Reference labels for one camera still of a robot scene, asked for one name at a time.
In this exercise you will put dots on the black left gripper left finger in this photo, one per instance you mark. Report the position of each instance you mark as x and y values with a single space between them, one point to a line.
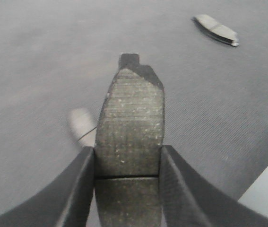
65 202

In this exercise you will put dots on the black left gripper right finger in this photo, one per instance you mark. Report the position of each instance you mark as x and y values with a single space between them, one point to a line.
189 200

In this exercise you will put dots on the brake pad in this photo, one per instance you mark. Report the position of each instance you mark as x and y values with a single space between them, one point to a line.
82 126
129 135
216 30

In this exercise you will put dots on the dark grey conveyor belt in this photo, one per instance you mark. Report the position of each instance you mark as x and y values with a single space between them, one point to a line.
58 55

